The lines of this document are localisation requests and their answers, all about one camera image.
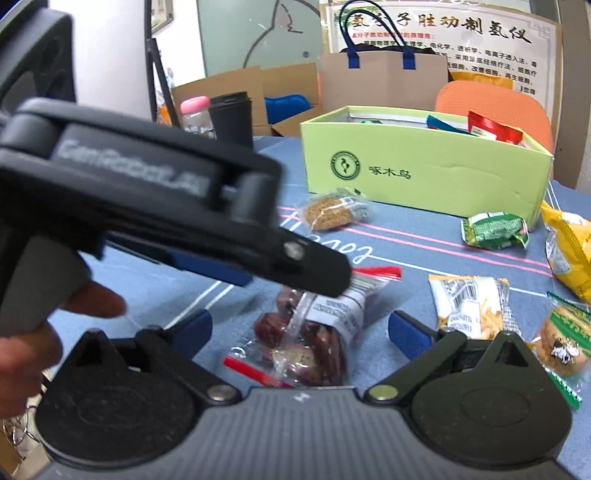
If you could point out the light green cardboard box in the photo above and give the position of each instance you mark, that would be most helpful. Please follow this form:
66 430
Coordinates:
415 184

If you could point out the green snack packet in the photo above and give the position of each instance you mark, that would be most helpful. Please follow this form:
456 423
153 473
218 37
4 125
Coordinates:
496 230

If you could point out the wall poster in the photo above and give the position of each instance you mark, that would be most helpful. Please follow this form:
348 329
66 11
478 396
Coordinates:
485 50

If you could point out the green-edged cookie packet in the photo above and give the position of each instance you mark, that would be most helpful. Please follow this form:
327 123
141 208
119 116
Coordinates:
565 341

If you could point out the orange chair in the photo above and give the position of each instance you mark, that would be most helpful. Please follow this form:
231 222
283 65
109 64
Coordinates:
485 99

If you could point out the yellow snack packet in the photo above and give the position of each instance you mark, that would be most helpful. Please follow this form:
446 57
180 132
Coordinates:
570 258

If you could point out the red snack packet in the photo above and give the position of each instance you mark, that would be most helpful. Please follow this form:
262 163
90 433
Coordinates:
494 127

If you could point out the black tumbler cup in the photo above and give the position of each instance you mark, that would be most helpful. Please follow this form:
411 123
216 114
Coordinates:
231 120

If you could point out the blue printed tablecloth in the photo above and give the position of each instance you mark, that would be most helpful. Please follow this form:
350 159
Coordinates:
415 258

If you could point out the blue snack packet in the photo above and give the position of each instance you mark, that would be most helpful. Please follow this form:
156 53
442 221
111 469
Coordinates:
445 123

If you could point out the black stand pole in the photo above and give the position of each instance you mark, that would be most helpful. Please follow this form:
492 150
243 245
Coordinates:
154 60

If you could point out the pink-lidded clear bottle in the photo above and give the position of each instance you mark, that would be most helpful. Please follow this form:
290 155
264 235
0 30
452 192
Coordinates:
196 115

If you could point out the white fries snack packet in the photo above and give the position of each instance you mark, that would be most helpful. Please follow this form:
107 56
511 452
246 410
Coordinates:
471 304

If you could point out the brown cardboard box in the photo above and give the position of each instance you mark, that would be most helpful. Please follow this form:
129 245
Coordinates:
286 83

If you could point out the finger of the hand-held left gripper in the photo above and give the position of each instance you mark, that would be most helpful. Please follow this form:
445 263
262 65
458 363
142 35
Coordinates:
212 270
304 263

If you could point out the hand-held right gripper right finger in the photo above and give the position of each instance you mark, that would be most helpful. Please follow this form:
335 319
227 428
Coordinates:
408 333

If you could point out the sesame cake packet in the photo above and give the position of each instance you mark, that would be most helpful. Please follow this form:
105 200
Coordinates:
328 212

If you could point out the blue plastic item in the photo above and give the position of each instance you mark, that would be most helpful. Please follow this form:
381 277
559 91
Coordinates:
286 108

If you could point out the person's left hand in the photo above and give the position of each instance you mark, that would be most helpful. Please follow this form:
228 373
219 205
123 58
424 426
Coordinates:
27 364

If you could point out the small green packet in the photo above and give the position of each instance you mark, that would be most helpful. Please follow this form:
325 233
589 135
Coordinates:
371 122

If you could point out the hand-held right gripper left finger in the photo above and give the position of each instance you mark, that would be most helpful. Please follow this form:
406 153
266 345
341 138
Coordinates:
194 330

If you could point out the clear bag of red dates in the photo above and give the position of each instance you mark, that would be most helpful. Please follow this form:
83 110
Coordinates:
318 341

